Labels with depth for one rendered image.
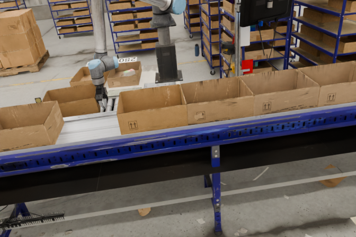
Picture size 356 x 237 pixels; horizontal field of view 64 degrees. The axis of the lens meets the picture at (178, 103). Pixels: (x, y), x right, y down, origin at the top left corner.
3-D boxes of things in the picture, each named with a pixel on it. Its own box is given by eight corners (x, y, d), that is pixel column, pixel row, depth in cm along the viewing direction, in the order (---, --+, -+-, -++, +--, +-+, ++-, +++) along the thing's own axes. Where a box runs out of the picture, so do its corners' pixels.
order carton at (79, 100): (101, 100, 243) (96, 82, 235) (100, 117, 217) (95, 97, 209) (53, 109, 237) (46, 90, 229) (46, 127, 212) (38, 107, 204)
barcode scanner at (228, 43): (219, 52, 249) (220, 40, 244) (232, 53, 251) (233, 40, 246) (221, 55, 243) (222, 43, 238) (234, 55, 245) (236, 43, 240)
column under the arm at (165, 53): (155, 73, 287) (151, 40, 271) (181, 70, 287) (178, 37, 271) (154, 83, 264) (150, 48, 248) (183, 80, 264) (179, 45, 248)
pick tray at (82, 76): (110, 73, 297) (108, 64, 292) (101, 89, 263) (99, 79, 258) (83, 75, 298) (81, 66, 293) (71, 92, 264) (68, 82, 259)
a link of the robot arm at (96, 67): (103, 60, 203) (90, 64, 198) (107, 76, 209) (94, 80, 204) (97, 57, 210) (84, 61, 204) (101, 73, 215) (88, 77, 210)
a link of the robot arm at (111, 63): (111, 53, 218) (96, 57, 211) (119, 57, 210) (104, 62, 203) (113, 64, 223) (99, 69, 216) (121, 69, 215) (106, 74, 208)
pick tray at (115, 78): (142, 70, 297) (140, 61, 293) (139, 85, 264) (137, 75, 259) (115, 72, 298) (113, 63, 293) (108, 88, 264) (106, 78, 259)
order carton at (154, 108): (182, 106, 194) (180, 83, 186) (188, 129, 168) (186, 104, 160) (124, 114, 191) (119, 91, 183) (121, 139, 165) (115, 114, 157)
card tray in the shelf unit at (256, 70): (233, 65, 341) (233, 57, 336) (259, 62, 342) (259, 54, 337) (243, 79, 305) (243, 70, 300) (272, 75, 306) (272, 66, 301)
